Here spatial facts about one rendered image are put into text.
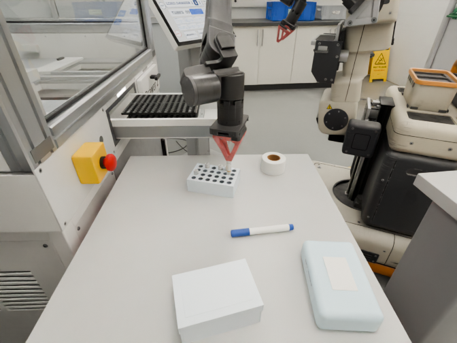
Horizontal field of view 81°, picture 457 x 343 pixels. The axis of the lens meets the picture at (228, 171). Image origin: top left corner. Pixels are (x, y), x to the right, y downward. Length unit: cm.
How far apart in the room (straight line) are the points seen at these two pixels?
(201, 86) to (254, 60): 353
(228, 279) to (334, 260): 19
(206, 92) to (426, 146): 90
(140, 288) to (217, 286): 15
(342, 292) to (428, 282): 61
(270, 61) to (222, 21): 347
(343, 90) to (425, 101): 30
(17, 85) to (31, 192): 18
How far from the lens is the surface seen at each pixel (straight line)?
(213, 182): 67
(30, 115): 56
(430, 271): 105
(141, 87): 111
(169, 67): 263
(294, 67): 422
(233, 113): 57
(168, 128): 81
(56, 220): 62
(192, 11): 188
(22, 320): 101
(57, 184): 61
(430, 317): 112
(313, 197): 72
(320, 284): 49
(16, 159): 57
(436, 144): 121
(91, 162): 64
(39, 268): 78
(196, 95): 51
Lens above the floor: 119
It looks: 33 degrees down
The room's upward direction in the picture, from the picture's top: straight up
